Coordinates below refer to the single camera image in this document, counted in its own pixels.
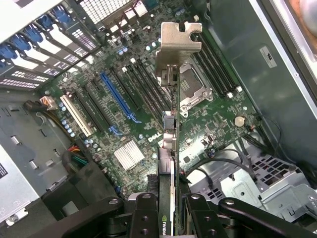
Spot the silver chipset heatsink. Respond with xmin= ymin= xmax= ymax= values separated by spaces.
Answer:
xmin=113 ymin=139 xmax=146 ymax=171

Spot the green motherboard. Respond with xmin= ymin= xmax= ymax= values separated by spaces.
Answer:
xmin=38 ymin=0 xmax=264 ymax=199

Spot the silver coin battery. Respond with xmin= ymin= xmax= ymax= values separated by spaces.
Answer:
xmin=234 ymin=116 xmax=247 ymax=128

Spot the black expansion slot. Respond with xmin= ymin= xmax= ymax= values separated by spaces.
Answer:
xmin=110 ymin=68 xmax=140 ymax=110
xmin=85 ymin=81 xmax=111 ymax=125

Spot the white expansion slot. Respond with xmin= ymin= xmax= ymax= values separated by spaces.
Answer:
xmin=59 ymin=93 xmax=97 ymax=137

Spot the blue expansion slot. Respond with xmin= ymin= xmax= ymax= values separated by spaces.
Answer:
xmin=100 ymin=71 xmax=142 ymax=124

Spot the silver CPU socket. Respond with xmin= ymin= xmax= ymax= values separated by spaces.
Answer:
xmin=177 ymin=63 xmax=214 ymax=118

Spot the grey open PC case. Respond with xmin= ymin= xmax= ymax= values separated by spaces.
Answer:
xmin=0 ymin=0 xmax=317 ymax=238

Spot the black plastic air duct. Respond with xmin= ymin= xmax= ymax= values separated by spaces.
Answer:
xmin=42 ymin=161 xmax=119 ymax=221

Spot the coloured power wire bundle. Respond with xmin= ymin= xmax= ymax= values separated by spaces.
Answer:
xmin=61 ymin=145 xmax=89 ymax=172

